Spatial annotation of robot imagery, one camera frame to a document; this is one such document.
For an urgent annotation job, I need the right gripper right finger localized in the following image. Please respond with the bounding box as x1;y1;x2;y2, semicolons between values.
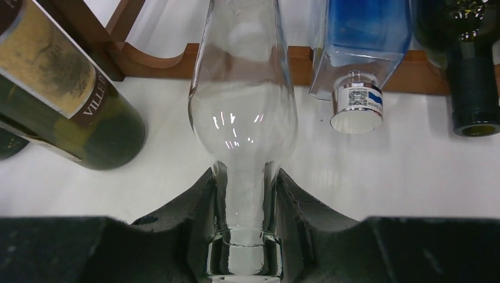
276;170;499;282

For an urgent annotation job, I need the green wine bottle front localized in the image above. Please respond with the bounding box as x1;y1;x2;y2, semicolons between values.
0;129;29;160

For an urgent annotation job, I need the brown wooden wine rack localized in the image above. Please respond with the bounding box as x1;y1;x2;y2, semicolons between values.
38;1;450;96

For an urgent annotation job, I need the green wine bottle white label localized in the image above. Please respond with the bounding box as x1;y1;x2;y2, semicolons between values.
411;0;499;137

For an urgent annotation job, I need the green wine bottle middle back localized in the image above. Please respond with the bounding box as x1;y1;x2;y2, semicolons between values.
1;1;146;170

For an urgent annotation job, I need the blue square bottle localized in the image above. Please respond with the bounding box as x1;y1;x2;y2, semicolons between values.
310;1;412;134

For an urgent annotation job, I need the small clear glass bottle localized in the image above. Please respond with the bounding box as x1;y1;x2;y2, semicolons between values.
188;1;298;282

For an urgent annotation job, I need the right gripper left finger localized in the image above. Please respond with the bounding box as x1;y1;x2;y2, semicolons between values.
1;170;215;282

